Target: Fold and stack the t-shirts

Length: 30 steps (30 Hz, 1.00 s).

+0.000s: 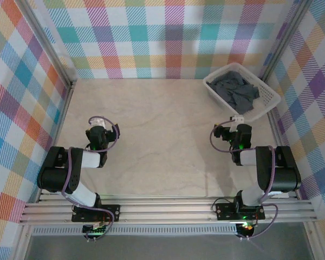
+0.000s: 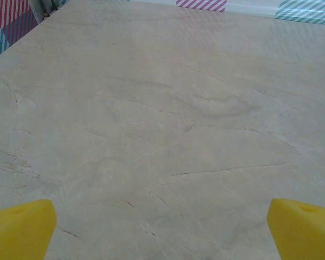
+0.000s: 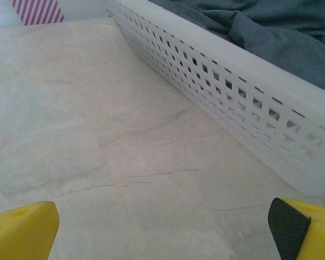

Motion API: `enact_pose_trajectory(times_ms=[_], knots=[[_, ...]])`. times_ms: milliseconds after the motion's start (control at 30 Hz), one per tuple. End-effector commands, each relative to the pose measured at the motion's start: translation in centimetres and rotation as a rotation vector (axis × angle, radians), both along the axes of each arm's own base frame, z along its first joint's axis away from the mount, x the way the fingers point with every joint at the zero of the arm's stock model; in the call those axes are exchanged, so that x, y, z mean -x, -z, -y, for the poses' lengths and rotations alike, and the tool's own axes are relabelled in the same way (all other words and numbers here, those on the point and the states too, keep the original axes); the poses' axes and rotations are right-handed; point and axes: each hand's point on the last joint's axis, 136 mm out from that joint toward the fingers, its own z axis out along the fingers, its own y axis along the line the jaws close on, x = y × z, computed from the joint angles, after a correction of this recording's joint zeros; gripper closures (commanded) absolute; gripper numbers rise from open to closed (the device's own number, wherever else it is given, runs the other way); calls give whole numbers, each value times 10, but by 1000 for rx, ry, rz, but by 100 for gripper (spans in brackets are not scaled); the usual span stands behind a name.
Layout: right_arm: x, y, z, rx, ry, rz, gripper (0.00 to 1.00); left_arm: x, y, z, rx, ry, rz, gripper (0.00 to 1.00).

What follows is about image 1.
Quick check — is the grey t-shirt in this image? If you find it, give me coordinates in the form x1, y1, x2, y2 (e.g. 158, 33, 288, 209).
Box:
207, 70, 260, 115

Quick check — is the white plastic laundry basket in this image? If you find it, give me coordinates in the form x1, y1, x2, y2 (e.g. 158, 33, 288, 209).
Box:
202, 62, 282, 122

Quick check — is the left controller board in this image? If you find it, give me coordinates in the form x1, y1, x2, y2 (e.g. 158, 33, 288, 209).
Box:
82, 224, 109, 235

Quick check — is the controller board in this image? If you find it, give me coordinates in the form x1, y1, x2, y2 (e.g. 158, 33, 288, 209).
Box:
82, 224, 109, 235
236, 221, 257, 237

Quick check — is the right controller board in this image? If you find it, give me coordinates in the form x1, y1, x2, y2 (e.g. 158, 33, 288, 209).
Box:
236, 221, 257, 237

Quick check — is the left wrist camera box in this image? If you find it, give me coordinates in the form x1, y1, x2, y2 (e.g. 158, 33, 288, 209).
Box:
90, 116, 106, 127

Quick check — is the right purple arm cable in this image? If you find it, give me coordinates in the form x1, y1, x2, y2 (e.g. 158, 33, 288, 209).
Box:
209, 120, 279, 241

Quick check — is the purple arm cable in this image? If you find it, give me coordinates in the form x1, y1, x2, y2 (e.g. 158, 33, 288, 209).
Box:
61, 115, 121, 242
209, 120, 279, 241

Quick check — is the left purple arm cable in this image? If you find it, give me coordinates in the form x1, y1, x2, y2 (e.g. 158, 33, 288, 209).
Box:
61, 115, 121, 242

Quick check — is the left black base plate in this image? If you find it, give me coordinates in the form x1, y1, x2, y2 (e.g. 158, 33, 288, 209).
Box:
71, 204, 121, 223

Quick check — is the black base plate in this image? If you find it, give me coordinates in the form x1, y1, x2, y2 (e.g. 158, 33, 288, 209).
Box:
214, 202, 266, 221
71, 204, 121, 223

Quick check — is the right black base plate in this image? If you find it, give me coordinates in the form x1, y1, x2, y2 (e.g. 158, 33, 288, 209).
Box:
214, 202, 266, 221

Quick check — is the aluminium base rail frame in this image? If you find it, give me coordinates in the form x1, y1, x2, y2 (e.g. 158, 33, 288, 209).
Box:
18, 192, 319, 226

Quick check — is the aluminium corner post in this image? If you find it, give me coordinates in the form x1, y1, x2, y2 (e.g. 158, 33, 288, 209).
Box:
15, 0, 78, 87
258, 0, 314, 79

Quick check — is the grey slotted cable duct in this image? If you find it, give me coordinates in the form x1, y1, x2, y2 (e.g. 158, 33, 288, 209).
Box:
32, 226, 239, 236

